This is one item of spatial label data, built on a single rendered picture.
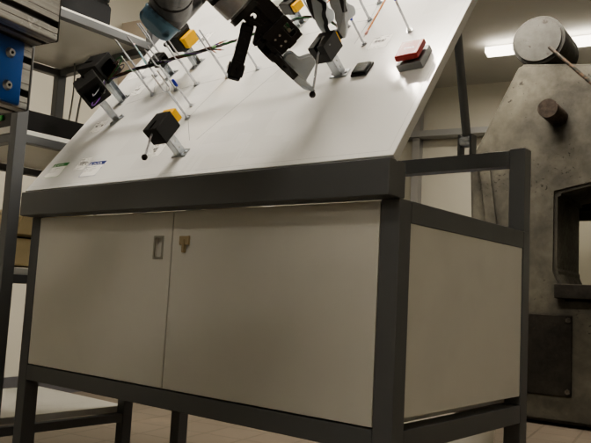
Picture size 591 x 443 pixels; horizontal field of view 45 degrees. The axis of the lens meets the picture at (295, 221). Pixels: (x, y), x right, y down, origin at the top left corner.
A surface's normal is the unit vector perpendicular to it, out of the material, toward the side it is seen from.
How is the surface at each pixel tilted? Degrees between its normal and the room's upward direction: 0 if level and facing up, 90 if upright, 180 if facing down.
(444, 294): 90
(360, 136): 53
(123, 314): 90
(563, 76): 90
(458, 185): 90
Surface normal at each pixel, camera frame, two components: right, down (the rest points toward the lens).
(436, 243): 0.77, -0.03
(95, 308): -0.63, -0.11
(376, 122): -0.47, -0.69
